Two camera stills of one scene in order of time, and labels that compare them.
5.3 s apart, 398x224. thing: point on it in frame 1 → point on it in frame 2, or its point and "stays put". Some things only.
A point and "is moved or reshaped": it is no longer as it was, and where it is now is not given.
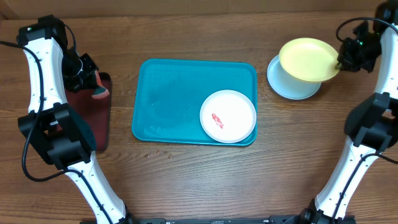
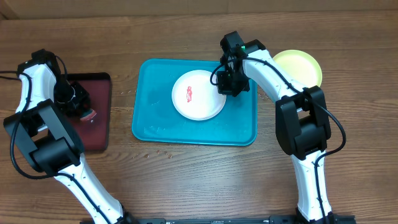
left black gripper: (85, 81) → (81, 96)
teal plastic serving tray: (169, 94) stays put
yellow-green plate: (308, 60) is moved or reshaped
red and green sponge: (100, 92) → (87, 116)
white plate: (227, 116) → (195, 97)
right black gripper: (351, 61) → (226, 89)
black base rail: (280, 219) stays put
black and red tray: (94, 112) stays put
